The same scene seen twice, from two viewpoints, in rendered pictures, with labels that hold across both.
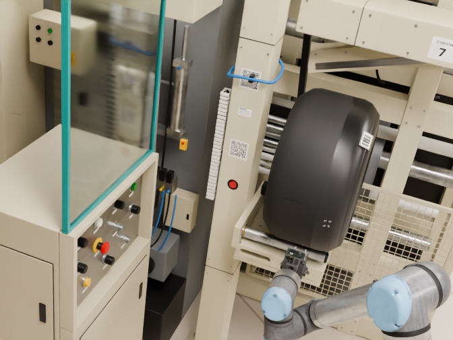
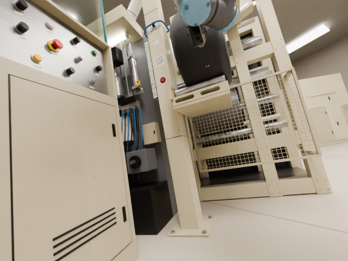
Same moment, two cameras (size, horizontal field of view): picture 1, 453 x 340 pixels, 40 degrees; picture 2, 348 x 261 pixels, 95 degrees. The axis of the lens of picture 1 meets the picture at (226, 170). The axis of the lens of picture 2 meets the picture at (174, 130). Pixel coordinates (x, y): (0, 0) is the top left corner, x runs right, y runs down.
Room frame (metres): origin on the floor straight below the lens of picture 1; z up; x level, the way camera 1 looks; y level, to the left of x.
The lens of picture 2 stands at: (0.97, -0.15, 0.50)
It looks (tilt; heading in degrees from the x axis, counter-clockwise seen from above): 9 degrees up; 5
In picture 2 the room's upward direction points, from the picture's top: 10 degrees counter-clockwise
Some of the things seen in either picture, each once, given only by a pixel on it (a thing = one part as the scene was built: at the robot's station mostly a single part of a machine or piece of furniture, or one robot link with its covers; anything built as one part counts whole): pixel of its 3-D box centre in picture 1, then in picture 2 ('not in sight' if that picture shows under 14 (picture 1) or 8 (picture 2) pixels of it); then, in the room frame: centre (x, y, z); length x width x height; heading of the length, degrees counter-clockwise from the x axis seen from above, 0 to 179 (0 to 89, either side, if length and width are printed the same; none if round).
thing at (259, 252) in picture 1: (280, 256); (200, 96); (1.96, -0.27, 0.83); 0.36 x 0.09 x 0.06; 75
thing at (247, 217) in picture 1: (251, 212); (179, 100); (2.15, -0.13, 0.90); 0.40 x 0.03 x 0.10; 165
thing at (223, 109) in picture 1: (220, 146); (152, 70); (2.14, 0.04, 1.19); 0.05 x 0.04 x 0.48; 165
